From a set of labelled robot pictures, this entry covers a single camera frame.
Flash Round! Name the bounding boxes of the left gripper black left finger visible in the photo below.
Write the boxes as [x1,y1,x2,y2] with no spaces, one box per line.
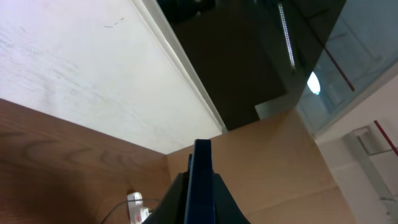
[144,172,189,224]

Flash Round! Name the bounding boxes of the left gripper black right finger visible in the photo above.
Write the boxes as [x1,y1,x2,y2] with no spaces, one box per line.
[213,174,250,224]

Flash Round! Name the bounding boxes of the blue Samsung Galaxy smartphone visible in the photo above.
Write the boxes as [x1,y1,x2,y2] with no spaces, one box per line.
[184,139,215,224]

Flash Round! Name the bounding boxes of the black USB charging cable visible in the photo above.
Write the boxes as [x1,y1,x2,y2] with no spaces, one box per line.
[99,198,161,224]

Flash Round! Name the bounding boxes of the white USB charger plug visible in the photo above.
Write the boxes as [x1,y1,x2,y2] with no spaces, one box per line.
[127,192,143,207]

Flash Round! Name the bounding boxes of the white power strip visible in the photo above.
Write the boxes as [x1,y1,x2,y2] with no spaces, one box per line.
[129,207,150,224]

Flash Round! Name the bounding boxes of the cardboard box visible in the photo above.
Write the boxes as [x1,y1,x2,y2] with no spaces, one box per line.
[165,107,358,224]

